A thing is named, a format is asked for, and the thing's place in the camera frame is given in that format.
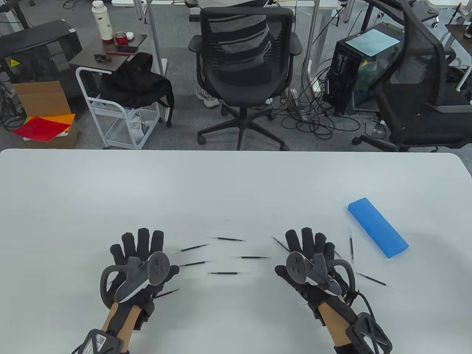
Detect person's right forearm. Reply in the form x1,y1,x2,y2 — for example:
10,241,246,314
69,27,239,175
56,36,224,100
315,299,360,354

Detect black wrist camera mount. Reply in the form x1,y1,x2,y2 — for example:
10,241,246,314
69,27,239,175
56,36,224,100
334,312,393,354
72,328,125,354

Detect black jacket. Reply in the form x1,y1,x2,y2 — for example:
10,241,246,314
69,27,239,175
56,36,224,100
99,52,175,128

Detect black grey tracking controller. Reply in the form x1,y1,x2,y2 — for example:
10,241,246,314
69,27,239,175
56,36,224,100
285,251,357,306
100,251,171,309

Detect white rolling cart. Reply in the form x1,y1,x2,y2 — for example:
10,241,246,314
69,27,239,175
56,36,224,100
75,66,162,150

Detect white plastic bag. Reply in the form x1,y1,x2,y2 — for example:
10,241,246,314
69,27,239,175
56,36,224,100
126,106,158,145

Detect black desk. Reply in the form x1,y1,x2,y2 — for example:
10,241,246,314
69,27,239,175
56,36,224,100
363,0,440,22

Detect black office chair with headrest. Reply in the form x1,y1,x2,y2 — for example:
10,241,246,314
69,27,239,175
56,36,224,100
351,0,472,152

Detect orange paper sheet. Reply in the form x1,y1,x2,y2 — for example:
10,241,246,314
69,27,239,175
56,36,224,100
46,113,76,126

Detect black mesh office chair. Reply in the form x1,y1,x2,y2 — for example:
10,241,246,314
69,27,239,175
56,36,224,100
187,7,303,152

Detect white power strip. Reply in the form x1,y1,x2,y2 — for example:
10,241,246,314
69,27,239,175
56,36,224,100
289,87,309,121

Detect brown desk with white leg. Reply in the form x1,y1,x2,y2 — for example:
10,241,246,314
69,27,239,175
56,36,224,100
444,23,472,93

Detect person's left hand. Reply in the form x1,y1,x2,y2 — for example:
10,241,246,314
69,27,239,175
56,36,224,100
105,228,180,308

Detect person's left forearm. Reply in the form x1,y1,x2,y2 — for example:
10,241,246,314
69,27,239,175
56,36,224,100
100,302,155,354

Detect dark wooden side table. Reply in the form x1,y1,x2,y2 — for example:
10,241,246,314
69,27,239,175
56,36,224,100
69,33,148,73

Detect black pen refills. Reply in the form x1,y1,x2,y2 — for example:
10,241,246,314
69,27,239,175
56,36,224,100
155,237,247,298

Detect black computer tower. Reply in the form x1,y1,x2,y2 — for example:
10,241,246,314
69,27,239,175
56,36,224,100
323,21,404,116

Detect white office desk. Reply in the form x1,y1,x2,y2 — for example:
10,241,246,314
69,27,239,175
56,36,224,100
111,0,354,93

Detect white thermos bottle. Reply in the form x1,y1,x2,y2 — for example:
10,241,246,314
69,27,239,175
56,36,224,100
91,0,114,43

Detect person's right hand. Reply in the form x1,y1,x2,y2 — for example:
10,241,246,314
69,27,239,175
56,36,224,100
275,228,356,314

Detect red paper sheet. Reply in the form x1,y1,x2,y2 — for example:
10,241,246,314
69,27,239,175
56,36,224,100
12,116,71,142

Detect brown cardboard box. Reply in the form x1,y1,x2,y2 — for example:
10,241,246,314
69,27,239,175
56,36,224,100
11,80,79,149

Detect tangle of black cables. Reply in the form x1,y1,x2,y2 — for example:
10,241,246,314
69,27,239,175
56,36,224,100
275,55,362,140

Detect blue translucent stationery box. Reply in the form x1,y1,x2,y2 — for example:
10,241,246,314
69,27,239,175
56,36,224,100
347,197,409,258

